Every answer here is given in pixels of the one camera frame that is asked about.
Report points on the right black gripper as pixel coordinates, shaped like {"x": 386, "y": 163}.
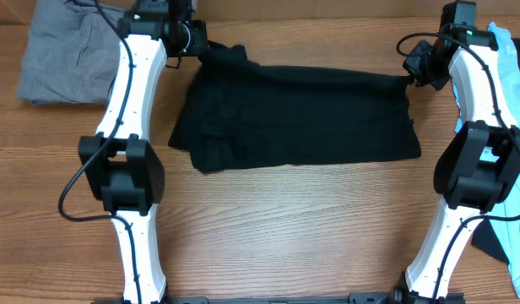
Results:
{"x": 421, "y": 67}

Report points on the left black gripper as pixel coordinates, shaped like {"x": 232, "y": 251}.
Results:
{"x": 198, "y": 46}

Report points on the black polo shirt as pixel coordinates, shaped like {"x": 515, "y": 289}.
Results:
{"x": 239, "y": 114}

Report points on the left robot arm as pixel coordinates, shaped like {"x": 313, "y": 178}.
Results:
{"x": 122, "y": 168}

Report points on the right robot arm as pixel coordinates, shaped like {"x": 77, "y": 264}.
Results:
{"x": 482, "y": 163}

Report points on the folded grey shorts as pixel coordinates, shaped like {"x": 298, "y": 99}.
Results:
{"x": 72, "y": 54}

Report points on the light blue shirt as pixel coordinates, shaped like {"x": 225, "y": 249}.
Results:
{"x": 508, "y": 233}

